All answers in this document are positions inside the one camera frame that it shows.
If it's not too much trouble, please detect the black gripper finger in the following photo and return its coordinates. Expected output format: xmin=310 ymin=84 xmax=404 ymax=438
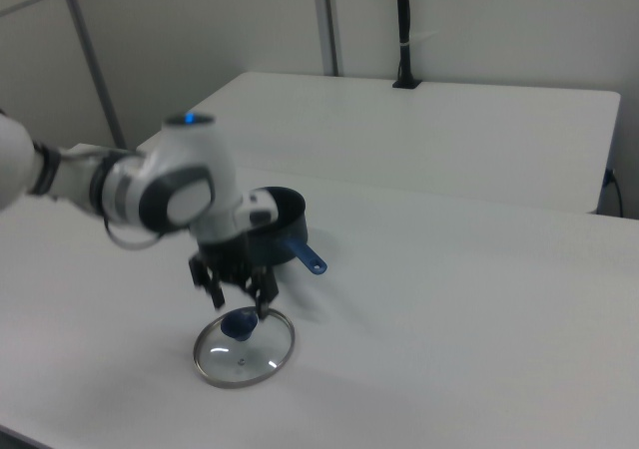
xmin=246 ymin=264 xmax=280 ymax=321
xmin=187 ymin=253 xmax=227 ymax=311

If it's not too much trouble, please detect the glass lid with blue knob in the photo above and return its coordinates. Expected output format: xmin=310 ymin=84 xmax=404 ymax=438
xmin=192 ymin=304 xmax=297 ymax=389

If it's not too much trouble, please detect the dark blue saucepan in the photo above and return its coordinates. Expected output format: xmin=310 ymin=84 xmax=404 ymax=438
xmin=244 ymin=186 xmax=328 ymax=276

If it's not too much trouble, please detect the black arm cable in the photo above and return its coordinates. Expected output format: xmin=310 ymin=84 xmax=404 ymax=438
xmin=101 ymin=215 xmax=167 ymax=251

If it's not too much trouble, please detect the black wall cable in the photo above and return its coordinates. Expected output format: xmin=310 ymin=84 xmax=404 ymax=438
xmin=603 ymin=168 xmax=625 ymax=217

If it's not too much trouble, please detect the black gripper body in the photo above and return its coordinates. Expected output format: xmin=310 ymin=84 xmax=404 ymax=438
xmin=195 ymin=231 xmax=275 ymax=286

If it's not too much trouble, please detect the grey partition frame post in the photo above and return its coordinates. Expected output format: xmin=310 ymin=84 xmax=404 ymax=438
xmin=55 ymin=0 xmax=127 ymax=150
xmin=311 ymin=0 xmax=345 ymax=77

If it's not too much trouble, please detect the black pole with clamp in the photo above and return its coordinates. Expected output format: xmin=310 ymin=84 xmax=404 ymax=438
xmin=391 ymin=0 xmax=423 ymax=90

